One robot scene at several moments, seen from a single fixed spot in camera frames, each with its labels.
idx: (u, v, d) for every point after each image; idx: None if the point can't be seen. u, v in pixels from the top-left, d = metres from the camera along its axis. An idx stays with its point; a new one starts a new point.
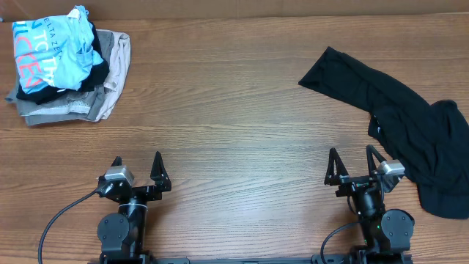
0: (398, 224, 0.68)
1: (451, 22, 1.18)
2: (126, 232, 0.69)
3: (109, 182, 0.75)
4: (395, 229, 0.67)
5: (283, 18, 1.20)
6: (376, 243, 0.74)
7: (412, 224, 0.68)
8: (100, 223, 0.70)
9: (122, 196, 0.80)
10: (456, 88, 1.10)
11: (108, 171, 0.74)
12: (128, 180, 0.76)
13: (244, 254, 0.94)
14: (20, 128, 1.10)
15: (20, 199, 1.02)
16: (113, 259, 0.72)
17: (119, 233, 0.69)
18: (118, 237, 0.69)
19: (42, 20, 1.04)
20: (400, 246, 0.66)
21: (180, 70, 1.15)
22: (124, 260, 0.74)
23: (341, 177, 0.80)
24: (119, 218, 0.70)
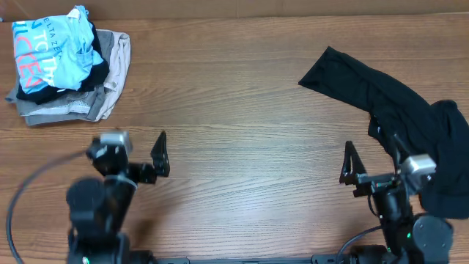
0: (434, 235, 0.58)
1: (451, 22, 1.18)
2: (102, 196, 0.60)
3: (102, 145, 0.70)
4: (429, 239, 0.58)
5: (283, 17, 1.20)
6: (404, 253, 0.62)
7: (451, 234, 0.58)
8: (68, 191, 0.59)
9: (111, 166, 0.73)
10: (456, 88, 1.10)
11: (103, 135, 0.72)
12: (124, 148, 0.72)
13: (244, 254, 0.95)
14: (20, 128, 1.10)
15: (20, 199, 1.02)
16: (86, 235, 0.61)
17: (92, 197, 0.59)
18: (92, 201, 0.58)
19: (42, 20, 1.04)
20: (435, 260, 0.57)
21: (180, 70, 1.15)
22: (100, 237, 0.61)
23: (360, 177, 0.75)
24: (93, 182, 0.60)
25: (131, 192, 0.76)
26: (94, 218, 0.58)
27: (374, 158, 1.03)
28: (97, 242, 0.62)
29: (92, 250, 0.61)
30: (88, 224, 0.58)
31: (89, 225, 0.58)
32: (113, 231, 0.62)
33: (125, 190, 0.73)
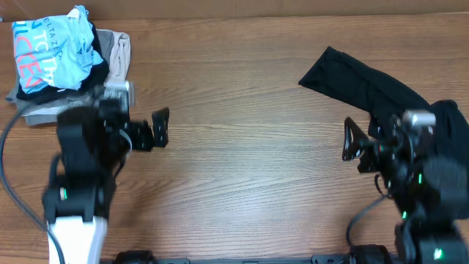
0: (445, 169, 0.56)
1: (451, 22, 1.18)
2: (89, 114, 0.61)
3: (109, 90, 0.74)
4: (442, 177, 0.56)
5: (283, 17, 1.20)
6: (416, 204, 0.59)
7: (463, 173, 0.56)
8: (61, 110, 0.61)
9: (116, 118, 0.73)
10: (455, 88, 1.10)
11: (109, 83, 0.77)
12: (127, 93, 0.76)
13: (244, 254, 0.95)
14: (20, 127, 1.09)
15: (20, 199, 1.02)
16: (69, 165, 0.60)
17: (78, 115, 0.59)
18: (78, 118, 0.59)
19: (42, 20, 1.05)
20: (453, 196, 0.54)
21: (181, 70, 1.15)
22: (83, 170, 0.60)
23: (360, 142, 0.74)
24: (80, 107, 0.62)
25: (126, 149, 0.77)
26: (83, 137, 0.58)
27: None
28: (78, 177, 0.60)
29: (73, 183, 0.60)
30: (78, 144, 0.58)
31: (77, 144, 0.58)
32: (98, 162, 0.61)
33: (119, 144, 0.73)
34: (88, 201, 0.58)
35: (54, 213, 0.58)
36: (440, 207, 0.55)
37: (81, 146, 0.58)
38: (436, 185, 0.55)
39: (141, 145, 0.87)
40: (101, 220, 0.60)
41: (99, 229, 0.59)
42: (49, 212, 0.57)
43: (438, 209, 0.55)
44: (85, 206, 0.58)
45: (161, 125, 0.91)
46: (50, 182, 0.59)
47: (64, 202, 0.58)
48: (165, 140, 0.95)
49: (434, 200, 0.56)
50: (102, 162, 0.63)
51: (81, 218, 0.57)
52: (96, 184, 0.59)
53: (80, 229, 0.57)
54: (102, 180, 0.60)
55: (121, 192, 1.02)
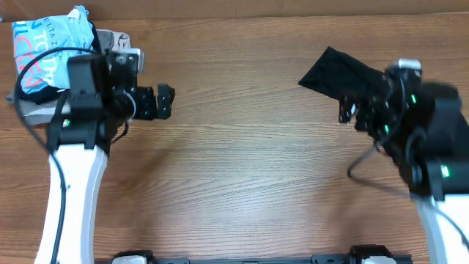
0: (437, 89, 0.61)
1: (451, 22, 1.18)
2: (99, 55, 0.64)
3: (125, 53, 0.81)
4: (433, 89, 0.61)
5: (283, 17, 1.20)
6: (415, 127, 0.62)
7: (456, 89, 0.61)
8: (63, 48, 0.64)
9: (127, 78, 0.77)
10: (456, 88, 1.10)
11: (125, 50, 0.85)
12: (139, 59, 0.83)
13: (244, 254, 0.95)
14: (20, 128, 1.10)
15: (20, 199, 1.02)
16: (75, 103, 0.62)
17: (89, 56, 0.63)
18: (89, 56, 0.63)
19: (42, 20, 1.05)
20: (448, 104, 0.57)
21: (180, 70, 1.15)
22: (90, 105, 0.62)
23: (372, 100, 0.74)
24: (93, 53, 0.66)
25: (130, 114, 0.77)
26: (91, 74, 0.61)
27: (374, 158, 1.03)
28: (85, 113, 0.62)
29: (75, 116, 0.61)
30: (83, 79, 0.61)
31: (84, 78, 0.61)
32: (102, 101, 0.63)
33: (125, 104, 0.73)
34: (88, 130, 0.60)
35: (57, 141, 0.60)
36: (437, 117, 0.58)
37: (90, 78, 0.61)
38: (431, 97, 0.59)
39: (143, 114, 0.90)
40: (102, 152, 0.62)
41: (99, 157, 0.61)
42: (53, 140, 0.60)
43: (435, 123, 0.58)
44: (85, 133, 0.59)
45: (165, 94, 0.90)
46: (53, 116, 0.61)
47: (67, 131, 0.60)
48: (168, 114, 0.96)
49: (430, 115, 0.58)
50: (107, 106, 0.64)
51: (83, 144, 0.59)
52: (97, 118, 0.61)
53: (81, 152, 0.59)
54: (105, 116, 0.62)
55: (121, 192, 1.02)
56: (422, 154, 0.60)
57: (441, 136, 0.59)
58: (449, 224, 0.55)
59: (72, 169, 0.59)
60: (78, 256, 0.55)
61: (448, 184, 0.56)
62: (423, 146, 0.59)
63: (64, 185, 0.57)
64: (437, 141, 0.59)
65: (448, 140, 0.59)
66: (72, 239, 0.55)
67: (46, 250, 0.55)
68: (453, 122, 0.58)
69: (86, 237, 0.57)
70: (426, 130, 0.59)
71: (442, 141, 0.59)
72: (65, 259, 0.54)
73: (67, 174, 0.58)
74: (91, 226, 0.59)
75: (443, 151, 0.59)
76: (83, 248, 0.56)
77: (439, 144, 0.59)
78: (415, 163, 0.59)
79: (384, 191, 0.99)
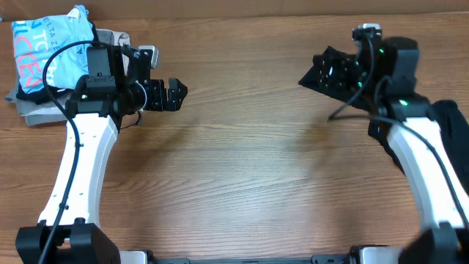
0: (400, 40, 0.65)
1: (451, 22, 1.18)
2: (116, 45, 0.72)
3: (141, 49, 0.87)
4: (397, 42, 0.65)
5: (283, 17, 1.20)
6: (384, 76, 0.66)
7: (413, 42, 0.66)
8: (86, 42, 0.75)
9: (143, 72, 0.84)
10: (456, 88, 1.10)
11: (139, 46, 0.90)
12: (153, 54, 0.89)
13: (244, 254, 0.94)
14: (20, 128, 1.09)
15: (20, 199, 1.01)
16: (91, 83, 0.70)
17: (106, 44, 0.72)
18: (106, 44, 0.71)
19: (42, 20, 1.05)
20: (409, 50, 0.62)
21: (180, 70, 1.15)
22: (103, 85, 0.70)
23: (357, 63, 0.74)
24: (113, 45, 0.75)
25: (141, 106, 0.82)
26: (108, 58, 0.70)
27: (375, 158, 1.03)
28: (100, 91, 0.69)
29: (91, 94, 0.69)
30: (101, 63, 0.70)
31: (101, 61, 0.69)
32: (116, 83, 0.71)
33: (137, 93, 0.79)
34: (103, 103, 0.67)
35: (75, 111, 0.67)
36: (399, 63, 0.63)
37: (108, 60, 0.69)
38: (393, 48, 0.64)
39: (154, 104, 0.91)
40: (113, 126, 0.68)
41: (110, 128, 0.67)
42: (70, 109, 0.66)
43: (400, 68, 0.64)
44: (100, 105, 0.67)
45: (174, 88, 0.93)
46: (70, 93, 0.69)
47: (83, 104, 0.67)
48: (178, 108, 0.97)
49: (394, 61, 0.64)
50: (120, 86, 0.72)
51: (97, 113, 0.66)
52: (111, 94, 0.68)
53: (96, 119, 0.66)
54: (118, 95, 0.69)
55: (121, 192, 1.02)
56: (390, 96, 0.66)
57: (403, 81, 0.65)
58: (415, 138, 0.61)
59: (86, 131, 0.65)
60: (86, 204, 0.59)
61: (407, 113, 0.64)
62: (390, 89, 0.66)
63: (78, 143, 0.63)
64: (402, 83, 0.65)
65: (410, 83, 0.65)
66: (81, 189, 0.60)
67: (58, 198, 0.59)
68: (414, 67, 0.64)
69: (92, 195, 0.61)
70: (390, 75, 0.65)
71: (406, 84, 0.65)
72: (74, 206, 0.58)
73: (83, 134, 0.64)
74: (98, 187, 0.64)
75: (406, 92, 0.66)
76: (91, 199, 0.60)
77: (404, 87, 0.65)
78: (382, 104, 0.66)
79: (384, 191, 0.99)
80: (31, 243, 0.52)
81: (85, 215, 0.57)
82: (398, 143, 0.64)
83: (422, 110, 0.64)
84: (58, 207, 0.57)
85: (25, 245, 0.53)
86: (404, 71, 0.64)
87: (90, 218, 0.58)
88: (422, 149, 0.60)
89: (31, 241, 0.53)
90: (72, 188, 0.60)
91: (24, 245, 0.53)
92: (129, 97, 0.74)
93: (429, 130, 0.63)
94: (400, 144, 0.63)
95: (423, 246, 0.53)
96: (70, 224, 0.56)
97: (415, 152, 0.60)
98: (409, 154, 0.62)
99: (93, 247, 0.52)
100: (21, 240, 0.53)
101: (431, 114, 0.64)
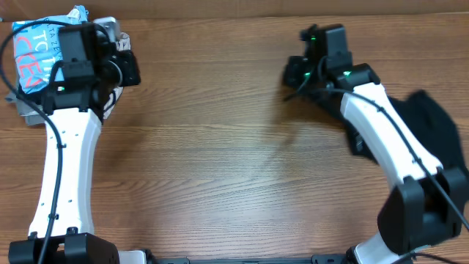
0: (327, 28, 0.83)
1: (451, 22, 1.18)
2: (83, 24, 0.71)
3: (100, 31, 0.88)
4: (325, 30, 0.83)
5: (283, 17, 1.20)
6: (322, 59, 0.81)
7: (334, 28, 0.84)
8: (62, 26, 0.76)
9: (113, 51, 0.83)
10: (456, 88, 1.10)
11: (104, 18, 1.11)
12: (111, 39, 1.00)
13: (244, 254, 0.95)
14: (20, 128, 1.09)
15: (21, 199, 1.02)
16: (65, 70, 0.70)
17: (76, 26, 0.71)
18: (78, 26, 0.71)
19: (42, 20, 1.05)
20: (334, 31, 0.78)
21: (181, 70, 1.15)
22: (78, 71, 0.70)
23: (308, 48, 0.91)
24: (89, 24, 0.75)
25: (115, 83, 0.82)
26: (81, 42, 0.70)
27: None
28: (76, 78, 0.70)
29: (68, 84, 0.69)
30: (74, 48, 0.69)
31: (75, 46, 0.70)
32: (94, 69, 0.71)
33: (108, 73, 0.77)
34: (82, 93, 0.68)
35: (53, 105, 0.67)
36: (330, 42, 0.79)
37: (82, 45, 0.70)
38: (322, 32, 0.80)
39: (128, 79, 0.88)
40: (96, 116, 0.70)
41: (93, 120, 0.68)
42: (48, 104, 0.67)
43: (332, 47, 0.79)
44: (79, 97, 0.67)
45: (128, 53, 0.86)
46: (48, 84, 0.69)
47: (61, 96, 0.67)
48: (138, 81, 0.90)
49: (325, 41, 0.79)
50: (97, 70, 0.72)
51: (77, 108, 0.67)
52: (90, 84, 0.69)
53: (76, 114, 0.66)
54: (97, 83, 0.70)
55: (121, 192, 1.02)
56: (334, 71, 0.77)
57: (338, 58, 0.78)
58: (363, 103, 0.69)
59: (67, 130, 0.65)
60: (76, 210, 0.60)
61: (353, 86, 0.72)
62: (330, 67, 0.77)
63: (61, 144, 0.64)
64: (339, 59, 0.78)
65: (346, 56, 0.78)
66: (70, 196, 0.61)
67: (47, 207, 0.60)
68: (344, 43, 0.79)
69: (82, 196, 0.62)
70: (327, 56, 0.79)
71: (343, 60, 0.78)
72: (64, 215, 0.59)
73: (63, 134, 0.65)
74: (86, 191, 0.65)
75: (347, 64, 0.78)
76: (80, 204, 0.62)
77: (341, 62, 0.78)
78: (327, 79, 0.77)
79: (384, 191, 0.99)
80: (26, 256, 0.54)
81: (77, 224, 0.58)
82: (348, 110, 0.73)
83: (364, 75, 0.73)
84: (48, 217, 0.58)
85: (18, 259, 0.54)
86: (335, 51, 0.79)
87: (83, 226, 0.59)
88: (373, 110, 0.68)
89: (24, 255, 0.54)
90: (60, 196, 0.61)
91: (17, 259, 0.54)
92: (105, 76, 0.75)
93: (376, 92, 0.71)
94: (349, 108, 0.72)
95: (397, 209, 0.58)
96: (63, 235, 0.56)
97: (368, 113, 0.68)
98: (355, 113, 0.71)
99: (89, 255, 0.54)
100: (14, 255, 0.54)
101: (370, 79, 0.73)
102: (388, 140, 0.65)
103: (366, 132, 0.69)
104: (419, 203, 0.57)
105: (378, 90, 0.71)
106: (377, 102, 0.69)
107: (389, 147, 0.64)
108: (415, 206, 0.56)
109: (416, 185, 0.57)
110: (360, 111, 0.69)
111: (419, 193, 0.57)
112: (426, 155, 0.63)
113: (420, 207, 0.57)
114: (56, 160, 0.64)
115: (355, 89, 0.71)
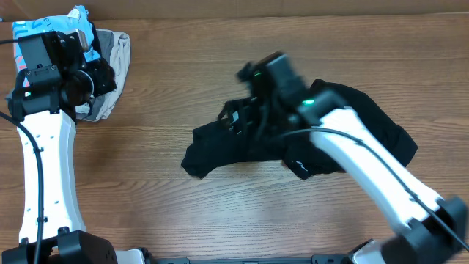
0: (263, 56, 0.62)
1: (451, 22, 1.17)
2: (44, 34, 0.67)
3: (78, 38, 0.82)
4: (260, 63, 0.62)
5: (283, 17, 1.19)
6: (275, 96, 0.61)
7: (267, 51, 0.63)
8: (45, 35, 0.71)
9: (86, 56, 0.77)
10: (456, 88, 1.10)
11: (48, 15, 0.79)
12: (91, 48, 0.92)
13: (244, 254, 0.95)
14: None
15: (21, 199, 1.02)
16: (32, 78, 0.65)
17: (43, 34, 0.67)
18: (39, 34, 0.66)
19: (42, 20, 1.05)
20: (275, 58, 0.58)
21: (181, 70, 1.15)
22: (43, 76, 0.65)
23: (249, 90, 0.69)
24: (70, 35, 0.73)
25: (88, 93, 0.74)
26: (45, 46, 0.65)
27: None
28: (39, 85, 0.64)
29: (34, 89, 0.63)
30: (37, 53, 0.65)
31: (38, 53, 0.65)
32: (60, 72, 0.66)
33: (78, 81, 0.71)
34: (50, 96, 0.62)
35: (23, 112, 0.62)
36: (275, 74, 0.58)
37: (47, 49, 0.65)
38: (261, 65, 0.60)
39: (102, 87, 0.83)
40: (68, 118, 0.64)
41: (66, 121, 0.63)
42: (17, 113, 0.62)
43: (281, 78, 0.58)
44: (48, 100, 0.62)
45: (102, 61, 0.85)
46: (13, 91, 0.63)
47: (29, 101, 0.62)
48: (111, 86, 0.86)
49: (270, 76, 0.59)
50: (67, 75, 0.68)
51: (47, 110, 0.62)
52: (57, 86, 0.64)
53: (47, 117, 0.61)
54: (64, 84, 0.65)
55: (121, 192, 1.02)
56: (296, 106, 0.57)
57: (297, 86, 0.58)
58: (340, 138, 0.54)
59: (41, 134, 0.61)
60: (64, 210, 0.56)
61: (320, 114, 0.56)
62: (289, 101, 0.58)
63: (38, 148, 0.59)
64: (294, 86, 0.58)
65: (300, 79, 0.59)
66: (56, 196, 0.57)
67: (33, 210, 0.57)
68: (289, 66, 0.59)
69: (68, 196, 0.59)
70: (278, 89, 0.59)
71: (299, 86, 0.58)
72: (53, 216, 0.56)
73: (38, 138, 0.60)
74: (72, 188, 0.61)
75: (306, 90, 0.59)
76: (68, 204, 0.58)
77: (299, 89, 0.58)
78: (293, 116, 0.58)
79: None
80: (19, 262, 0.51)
81: (67, 224, 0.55)
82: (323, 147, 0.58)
83: (328, 97, 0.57)
84: (37, 221, 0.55)
85: None
86: (287, 81, 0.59)
87: (75, 224, 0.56)
88: (350, 143, 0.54)
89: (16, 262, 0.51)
90: (45, 199, 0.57)
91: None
92: (78, 83, 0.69)
93: (345, 120, 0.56)
94: (324, 147, 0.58)
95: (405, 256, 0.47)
96: (56, 237, 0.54)
97: (344, 148, 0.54)
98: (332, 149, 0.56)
99: (85, 253, 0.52)
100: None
101: (335, 100, 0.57)
102: (378, 177, 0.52)
103: (350, 169, 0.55)
104: (429, 247, 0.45)
105: (348, 116, 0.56)
106: (351, 133, 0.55)
107: (379, 186, 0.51)
108: (426, 253, 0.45)
109: (417, 227, 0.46)
110: (333, 145, 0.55)
111: (423, 237, 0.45)
112: (423, 190, 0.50)
113: (430, 252, 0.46)
114: (35, 166, 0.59)
115: (323, 122, 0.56)
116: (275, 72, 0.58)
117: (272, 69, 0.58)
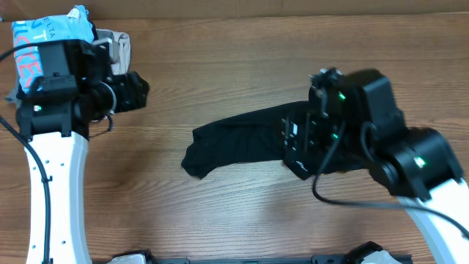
0: (363, 77, 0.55)
1: (451, 22, 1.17)
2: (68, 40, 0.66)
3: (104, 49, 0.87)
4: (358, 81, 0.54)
5: (283, 17, 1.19)
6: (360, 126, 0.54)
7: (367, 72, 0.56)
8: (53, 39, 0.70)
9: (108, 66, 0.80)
10: (456, 88, 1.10)
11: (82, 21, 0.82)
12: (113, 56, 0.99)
13: (244, 254, 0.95)
14: None
15: (21, 199, 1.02)
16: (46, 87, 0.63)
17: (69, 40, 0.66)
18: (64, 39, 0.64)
19: (40, 19, 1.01)
20: (377, 83, 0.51)
21: (180, 70, 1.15)
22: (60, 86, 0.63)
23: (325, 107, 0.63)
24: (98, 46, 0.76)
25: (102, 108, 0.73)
26: (64, 56, 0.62)
27: None
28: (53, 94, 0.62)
29: (46, 102, 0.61)
30: (56, 61, 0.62)
31: (56, 59, 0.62)
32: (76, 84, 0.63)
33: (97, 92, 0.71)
34: (62, 114, 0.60)
35: (31, 129, 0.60)
36: (371, 103, 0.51)
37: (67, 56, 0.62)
38: (356, 89, 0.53)
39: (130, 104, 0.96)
40: (80, 136, 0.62)
41: (78, 143, 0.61)
42: (26, 126, 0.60)
43: (377, 111, 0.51)
44: (60, 117, 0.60)
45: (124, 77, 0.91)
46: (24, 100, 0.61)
47: (39, 116, 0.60)
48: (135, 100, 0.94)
49: (366, 104, 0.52)
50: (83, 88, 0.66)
51: (59, 132, 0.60)
52: (72, 98, 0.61)
53: (59, 140, 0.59)
54: (79, 97, 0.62)
55: (121, 192, 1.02)
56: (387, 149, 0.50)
57: (394, 128, 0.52)
58: (445, 223, 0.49)
59: (50, 160, 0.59)
60: (70, 253, 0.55)
61: (419, 171, 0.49)
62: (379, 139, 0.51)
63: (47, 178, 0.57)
64: (387, 126, 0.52)
65: (397, 120, 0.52)
66: (64, 235, 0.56)
67: (38, 248, 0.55)
68: (390, 100, 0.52)
69: (76, 230, 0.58)
70: (371, 122, 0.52)
71: (393, 128, 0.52)
72: (58, 258, 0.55)
73: (47, 164, 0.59)
74: (81, 221, 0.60)
75: (399, 135, 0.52)
76: (75, 243, 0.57)
77: (389, 129, 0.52)
78: (379, 160, 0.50)
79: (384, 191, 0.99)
80: None
81: None
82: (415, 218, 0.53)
83: (438, 144, 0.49)
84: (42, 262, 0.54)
85: None
86: (384, 115, 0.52)
87: None
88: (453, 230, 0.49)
89: None
90: (53, 237, 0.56)
91: None
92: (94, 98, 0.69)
93: (460, 199, 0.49)
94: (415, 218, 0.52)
95: None
96: None
97: (444, 234, 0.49)
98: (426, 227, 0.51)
99: None
100: None
101: (448, 158, 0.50)
102: None
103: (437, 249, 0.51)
104: None
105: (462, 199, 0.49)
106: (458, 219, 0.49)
107: None
108: None
109: None
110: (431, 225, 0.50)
111: None
112: None
113: None
114: (42, 196, 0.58)
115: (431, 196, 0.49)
116: (371, 101, 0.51)
117: (370, 98, 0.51)
